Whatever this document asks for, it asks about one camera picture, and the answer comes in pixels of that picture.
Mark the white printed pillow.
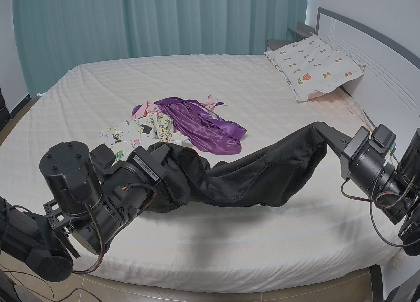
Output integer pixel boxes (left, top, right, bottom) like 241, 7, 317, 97
264, 34, 367, 103

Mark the purple satin garment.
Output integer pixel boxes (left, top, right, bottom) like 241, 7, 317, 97
132, 97, 247, 156

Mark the white printed pyjama top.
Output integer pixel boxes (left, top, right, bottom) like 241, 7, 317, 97
100, 114, 189, 161

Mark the black T-shirt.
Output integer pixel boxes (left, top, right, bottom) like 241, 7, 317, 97
144, 126, 329, 215

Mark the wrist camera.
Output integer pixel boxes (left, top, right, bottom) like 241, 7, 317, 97
372, 124, 396, 149
89, 145, 119, 176

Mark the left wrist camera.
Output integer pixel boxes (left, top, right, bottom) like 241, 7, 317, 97
89, 145, 119, 176

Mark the pink garment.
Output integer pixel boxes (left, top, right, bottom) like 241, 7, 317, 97
131, 95, 228, 121

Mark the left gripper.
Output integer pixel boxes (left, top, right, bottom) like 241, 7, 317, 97
104, 143, 174, 222

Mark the grey bedside table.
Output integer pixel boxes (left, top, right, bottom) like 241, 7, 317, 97
266, 21, 317, 54

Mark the blue-green curtain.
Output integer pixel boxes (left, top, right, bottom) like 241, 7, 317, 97
13, 0, 310, 98

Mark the bed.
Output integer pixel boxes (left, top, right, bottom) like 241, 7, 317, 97
0, 7, 420, 295

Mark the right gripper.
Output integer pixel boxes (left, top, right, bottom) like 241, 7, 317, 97
312, 122, 396, 196

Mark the black cable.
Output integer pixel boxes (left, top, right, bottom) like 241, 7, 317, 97
341, 179, 408, 249
70, 202, 109, 276

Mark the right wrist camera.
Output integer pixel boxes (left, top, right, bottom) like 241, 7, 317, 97
372, 124, 396, 149

